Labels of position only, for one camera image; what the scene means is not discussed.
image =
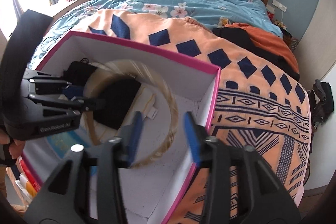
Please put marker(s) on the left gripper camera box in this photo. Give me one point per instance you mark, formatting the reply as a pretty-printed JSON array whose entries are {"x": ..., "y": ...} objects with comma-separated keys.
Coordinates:
[{"x": 21, "y": 46}]

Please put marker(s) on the person left hand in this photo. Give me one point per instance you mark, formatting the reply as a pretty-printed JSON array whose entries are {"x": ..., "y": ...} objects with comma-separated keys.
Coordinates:
[{"x": 15, "y": 147}]

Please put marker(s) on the orange cream tube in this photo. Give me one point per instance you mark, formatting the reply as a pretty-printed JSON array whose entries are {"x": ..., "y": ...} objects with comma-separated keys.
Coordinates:
[{"x": 27, "y": 185}]

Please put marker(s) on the orange patterned blanket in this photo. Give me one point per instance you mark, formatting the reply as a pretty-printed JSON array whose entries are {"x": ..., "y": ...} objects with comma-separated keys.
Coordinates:
[{"x": 258, "y": 104}]

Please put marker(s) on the blue floral duvet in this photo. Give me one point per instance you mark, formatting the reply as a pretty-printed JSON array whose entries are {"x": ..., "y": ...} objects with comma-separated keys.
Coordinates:
[{"x": 207, "y": 12}]

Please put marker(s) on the pink cardboard box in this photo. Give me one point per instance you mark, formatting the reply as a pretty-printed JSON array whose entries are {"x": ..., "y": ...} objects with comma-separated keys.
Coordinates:
[{"x": 150, "y": 193}]

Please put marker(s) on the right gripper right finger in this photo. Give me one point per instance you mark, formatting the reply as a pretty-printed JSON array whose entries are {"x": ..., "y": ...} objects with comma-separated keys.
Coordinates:
[{"x": 262, "y": 198}]

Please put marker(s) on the red plastic bag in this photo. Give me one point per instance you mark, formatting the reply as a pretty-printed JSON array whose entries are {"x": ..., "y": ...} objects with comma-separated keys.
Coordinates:
[{"x": 25, "y": 170}]

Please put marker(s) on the orange garment on bed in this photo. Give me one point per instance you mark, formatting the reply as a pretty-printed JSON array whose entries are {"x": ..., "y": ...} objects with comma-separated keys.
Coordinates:
[{"x": 261, "y": 43}]

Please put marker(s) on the black drawstring pouch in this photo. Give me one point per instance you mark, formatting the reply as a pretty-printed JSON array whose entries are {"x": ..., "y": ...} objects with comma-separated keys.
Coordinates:
[{"x": 118, "y": 96}]

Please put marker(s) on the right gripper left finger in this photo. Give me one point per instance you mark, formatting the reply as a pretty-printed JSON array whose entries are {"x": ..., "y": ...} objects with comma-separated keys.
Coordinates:
[{"x": 64, "y": 197}]

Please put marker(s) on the black clothes pile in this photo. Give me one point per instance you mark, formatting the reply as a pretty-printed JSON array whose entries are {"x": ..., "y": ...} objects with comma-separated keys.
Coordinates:
[{"x": 321, "y": 102}]

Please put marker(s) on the yellow striped fabric pouch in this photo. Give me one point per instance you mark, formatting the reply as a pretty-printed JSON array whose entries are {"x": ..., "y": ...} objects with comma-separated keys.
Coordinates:
[{"x": 143, "y": 102}]

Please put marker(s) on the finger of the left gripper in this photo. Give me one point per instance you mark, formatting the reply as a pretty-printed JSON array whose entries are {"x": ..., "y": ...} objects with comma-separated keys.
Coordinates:
[
  {"x": 80, "y": 103},
  {"x": 42, "y": 84}
]

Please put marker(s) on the blue glasses case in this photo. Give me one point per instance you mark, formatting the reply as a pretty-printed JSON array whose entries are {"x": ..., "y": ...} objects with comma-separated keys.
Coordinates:
[{"x": 62, "y": 142}]

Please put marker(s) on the white wall socket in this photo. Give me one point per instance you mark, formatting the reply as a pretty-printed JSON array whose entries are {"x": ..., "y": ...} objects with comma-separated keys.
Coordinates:
[{"x": 279, "y": 5}]

